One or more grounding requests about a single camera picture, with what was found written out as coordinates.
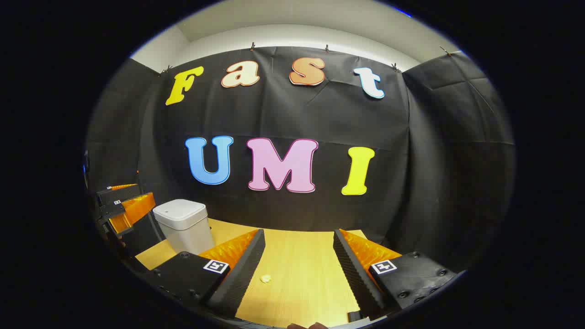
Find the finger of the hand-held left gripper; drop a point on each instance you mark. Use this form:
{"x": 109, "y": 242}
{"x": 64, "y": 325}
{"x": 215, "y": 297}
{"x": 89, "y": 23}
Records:
{"x": 116, "y": 195}
{"x": 137, "y": 210}

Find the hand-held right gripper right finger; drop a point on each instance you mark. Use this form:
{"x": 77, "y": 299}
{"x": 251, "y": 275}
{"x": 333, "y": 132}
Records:
{"x": 354, "y": 274}

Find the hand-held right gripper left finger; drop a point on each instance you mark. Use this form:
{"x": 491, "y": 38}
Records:
{"x": 247, "y": 269}

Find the white desktop garbage bin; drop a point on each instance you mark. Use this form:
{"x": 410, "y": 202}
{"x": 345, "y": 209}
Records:
{"x": 183, "y": 228}

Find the wooden desktop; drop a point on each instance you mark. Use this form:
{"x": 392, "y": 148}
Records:
{"x": 301, "y": 274}

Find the black backdrop cloth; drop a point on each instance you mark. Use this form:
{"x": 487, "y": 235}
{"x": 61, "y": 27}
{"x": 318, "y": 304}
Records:
{"x": 320, "y": 114}

